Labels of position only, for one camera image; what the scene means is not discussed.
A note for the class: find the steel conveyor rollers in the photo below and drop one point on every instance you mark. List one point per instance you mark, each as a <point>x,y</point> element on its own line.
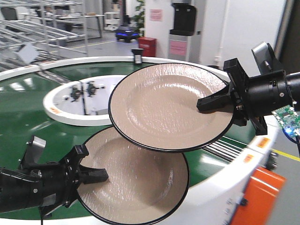
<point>226,148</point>

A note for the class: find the orange cart panel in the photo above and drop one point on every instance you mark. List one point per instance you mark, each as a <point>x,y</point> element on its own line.
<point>260,194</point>

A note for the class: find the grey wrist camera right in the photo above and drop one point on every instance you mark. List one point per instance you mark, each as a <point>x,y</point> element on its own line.
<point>265,58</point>

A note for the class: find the white paper sheet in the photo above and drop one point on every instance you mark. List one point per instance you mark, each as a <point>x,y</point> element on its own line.
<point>27,53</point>

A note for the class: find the black bearing mount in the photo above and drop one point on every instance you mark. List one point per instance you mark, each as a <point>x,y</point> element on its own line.
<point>92,89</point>
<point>75,94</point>

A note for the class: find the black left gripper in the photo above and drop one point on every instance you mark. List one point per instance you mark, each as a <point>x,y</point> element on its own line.
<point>58,181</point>

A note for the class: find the black bearing mount left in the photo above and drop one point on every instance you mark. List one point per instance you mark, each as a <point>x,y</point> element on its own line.
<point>75,94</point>

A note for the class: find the metal roller rack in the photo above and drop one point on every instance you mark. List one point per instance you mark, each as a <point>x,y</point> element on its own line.
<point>25,21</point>

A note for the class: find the red fire extinguisher box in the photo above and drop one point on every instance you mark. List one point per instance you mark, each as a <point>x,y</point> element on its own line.
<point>148,45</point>

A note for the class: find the blue lit mobile robot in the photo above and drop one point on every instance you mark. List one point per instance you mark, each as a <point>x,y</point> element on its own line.
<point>126,32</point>

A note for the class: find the black desk table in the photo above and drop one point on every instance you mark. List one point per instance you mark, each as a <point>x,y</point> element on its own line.
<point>90,24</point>

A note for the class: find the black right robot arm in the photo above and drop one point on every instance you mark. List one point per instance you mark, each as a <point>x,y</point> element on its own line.
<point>293,86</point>

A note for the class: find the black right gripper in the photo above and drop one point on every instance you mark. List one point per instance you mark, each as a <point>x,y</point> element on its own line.
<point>219,101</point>

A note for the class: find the green potted plant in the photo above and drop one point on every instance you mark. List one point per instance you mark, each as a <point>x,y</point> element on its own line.
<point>139,17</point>

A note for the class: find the white outer conveyor rim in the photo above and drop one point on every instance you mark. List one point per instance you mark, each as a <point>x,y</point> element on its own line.
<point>32,103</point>

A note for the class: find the green circuit board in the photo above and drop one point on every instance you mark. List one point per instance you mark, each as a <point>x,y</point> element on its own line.
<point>288,119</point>

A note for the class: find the beige plate black rim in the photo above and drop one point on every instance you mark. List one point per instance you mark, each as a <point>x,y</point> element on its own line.
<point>143,186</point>
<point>155,108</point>

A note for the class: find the white shelf cart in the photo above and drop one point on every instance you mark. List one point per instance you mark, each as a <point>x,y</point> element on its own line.
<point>111,21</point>

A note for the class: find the black bearing mount right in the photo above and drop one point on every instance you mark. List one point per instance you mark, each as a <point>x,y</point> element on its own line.
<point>92,89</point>

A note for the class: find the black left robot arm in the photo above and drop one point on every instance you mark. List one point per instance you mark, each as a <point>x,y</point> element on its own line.
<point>135,166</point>

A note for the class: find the black water dispenser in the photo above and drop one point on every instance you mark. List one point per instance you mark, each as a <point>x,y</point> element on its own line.
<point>180,36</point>

